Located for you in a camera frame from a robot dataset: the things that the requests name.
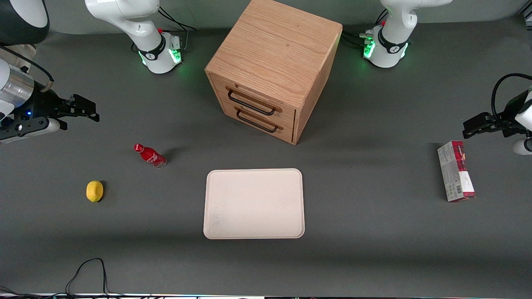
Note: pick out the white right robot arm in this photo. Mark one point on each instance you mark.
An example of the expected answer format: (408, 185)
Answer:
(137, 25)

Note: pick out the cream plastic tray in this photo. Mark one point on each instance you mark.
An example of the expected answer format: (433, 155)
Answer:
(253, 203)

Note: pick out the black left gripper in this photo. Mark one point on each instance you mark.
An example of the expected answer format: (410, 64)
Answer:
(508, 113)

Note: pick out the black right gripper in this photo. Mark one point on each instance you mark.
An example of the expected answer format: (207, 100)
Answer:
(40, 104)

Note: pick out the wooden drawer cabinet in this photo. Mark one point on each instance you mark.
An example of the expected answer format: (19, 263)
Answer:
(274, 45)

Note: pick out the red cola bottle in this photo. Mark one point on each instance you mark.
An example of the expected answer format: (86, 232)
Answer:
(150, 157)

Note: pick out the yellow lemon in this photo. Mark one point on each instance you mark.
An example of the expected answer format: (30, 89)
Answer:
(94, 191)

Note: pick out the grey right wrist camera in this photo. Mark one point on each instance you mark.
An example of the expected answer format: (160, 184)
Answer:
(25, 131)

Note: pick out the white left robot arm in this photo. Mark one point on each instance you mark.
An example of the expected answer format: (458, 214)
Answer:
(390, 45)

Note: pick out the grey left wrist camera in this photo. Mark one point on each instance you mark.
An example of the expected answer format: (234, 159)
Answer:
(523, 146)

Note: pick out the red plaid carton box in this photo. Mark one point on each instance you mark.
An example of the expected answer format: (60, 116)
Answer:
(455, 172)

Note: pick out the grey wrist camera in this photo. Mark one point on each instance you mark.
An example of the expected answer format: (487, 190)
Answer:
(523, 146)
(25, 131)

